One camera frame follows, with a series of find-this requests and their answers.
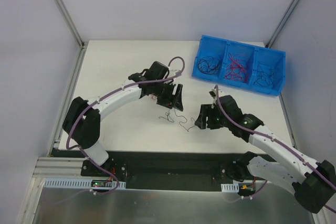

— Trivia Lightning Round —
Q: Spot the black wire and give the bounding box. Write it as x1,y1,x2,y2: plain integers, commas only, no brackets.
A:
253,62,279,88
197,56,223,74
159,108,197,133

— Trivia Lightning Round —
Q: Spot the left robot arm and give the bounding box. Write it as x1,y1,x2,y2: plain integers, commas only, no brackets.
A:
62,61,183,176

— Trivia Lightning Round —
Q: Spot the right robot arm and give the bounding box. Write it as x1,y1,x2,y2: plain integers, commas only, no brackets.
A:
195,90,335,214

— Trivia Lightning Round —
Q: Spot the blue plastic three-compartment bin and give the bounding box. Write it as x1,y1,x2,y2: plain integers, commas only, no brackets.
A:
192,35,286,96

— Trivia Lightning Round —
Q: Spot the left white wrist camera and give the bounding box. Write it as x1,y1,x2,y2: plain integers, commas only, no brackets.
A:
169,69,182,78

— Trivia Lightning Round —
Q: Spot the right white slotted cable duct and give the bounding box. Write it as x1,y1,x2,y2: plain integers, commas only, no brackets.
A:
220,183,239,193

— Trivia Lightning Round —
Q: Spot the white slotted cable duct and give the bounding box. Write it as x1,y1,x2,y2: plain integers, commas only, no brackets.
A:
44,178,126,190
220,183,239,193

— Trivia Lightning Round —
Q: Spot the aluminium front rail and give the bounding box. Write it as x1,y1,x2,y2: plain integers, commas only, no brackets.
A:
33,156,87,178

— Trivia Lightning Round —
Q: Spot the left white slotted cable duct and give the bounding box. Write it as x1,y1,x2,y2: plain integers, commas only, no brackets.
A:
44,178,126,190

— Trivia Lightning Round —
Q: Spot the right aluminium frame post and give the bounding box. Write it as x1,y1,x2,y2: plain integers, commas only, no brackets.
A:
265,0,301,48

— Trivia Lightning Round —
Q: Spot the aluminium frame post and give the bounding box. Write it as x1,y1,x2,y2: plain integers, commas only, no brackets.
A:
54,0,86,48
265,0,301,48

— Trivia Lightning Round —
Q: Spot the left aluminium frame post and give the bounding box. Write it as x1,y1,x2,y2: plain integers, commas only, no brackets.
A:
54,0,86,48

